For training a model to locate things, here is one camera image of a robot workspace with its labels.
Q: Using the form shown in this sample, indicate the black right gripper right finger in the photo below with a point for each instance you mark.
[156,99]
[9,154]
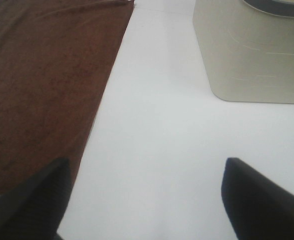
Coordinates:
[257,208]

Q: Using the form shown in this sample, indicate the brown towel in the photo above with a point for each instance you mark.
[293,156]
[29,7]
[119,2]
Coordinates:
[55,60]

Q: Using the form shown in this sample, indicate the beige plastic bin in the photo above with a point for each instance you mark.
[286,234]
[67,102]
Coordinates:
[247,48]

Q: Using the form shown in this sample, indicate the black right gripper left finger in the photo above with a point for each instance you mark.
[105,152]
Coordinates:
[34,209]

